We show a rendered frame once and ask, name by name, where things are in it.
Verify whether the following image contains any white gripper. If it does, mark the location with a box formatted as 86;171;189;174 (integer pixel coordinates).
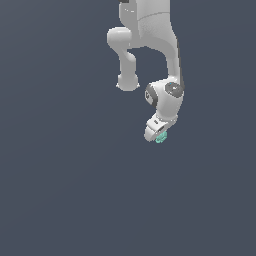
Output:
143;112;178;142

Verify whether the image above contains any small teal object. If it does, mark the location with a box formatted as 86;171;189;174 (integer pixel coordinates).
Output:
155;131;168;144

